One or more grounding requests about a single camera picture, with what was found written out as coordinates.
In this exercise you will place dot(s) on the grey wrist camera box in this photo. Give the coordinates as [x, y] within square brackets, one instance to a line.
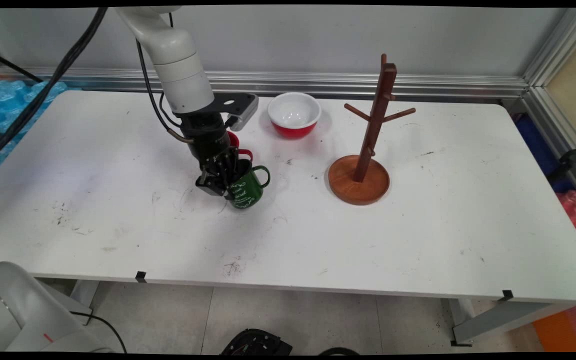
[245, 115]

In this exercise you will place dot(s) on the black device on floor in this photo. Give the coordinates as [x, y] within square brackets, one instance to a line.
[255, 342]

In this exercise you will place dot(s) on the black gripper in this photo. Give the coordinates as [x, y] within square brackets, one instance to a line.
[208, 137]

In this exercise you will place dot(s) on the black tape marker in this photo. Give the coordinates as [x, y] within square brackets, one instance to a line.
[141, 276]
[507, 295]

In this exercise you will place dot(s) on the white rounded machine housing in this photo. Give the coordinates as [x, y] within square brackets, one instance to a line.
[18, 315]

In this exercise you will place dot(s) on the grey table leg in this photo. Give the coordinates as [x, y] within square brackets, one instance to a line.
[85, 300]
[503, 320]

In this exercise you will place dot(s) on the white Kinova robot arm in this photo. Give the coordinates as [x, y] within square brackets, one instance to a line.
[180, 70]

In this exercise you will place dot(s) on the aluminium frame rail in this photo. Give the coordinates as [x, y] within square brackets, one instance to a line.
[443, 85]

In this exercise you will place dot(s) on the red enamel mug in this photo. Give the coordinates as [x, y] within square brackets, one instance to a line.
[235, 145]

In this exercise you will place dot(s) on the orange floor mat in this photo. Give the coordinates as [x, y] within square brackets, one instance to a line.
[563, 330]

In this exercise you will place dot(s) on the blue plastic bin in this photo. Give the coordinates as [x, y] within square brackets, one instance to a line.
[535, 145]

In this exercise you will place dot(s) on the aluminium frame post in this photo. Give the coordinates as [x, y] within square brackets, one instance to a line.
[558, 55]

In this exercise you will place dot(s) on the brown wooden mug tree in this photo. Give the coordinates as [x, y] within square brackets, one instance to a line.
[360, 182]

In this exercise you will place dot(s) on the green enamel mug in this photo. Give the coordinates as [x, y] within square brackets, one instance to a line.
[248, 192]

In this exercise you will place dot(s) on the red bowl white inside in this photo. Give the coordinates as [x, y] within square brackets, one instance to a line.
[294, 112]

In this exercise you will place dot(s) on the thin black rod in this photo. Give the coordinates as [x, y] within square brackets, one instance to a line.
[15, 67]

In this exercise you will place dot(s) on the red plastic bag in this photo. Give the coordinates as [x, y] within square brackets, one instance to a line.
[575, 215]

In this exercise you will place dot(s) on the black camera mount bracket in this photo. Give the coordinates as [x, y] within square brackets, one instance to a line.
[225, 104]

